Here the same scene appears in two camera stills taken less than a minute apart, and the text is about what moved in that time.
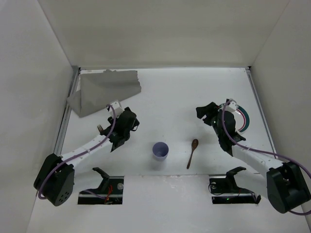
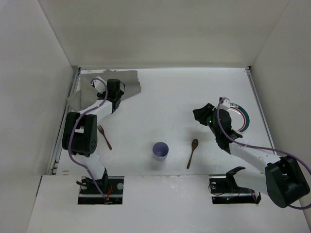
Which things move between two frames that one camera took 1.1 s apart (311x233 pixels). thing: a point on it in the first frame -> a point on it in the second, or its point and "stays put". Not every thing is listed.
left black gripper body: x=131 y=119 -> x=116 y=104
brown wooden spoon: x=194 y=144 stays put
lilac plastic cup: x=160 y=151 stays put
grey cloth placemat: x=95 y=90 stays put
